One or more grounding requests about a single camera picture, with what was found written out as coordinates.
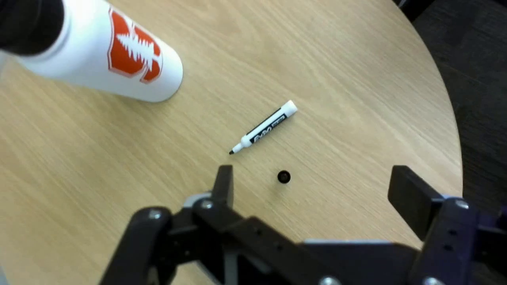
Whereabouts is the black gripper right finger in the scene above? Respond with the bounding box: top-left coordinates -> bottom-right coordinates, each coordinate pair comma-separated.
387,163 -> 507,285

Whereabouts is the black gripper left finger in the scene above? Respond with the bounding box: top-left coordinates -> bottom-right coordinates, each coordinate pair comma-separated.
99,163 -> 319,285

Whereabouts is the white whiteboard marker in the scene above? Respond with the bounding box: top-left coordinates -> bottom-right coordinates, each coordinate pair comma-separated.
227,98 -> 302,156

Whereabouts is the white bottle with red logo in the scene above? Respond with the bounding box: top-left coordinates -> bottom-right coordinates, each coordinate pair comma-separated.
0,0 -> 186,104

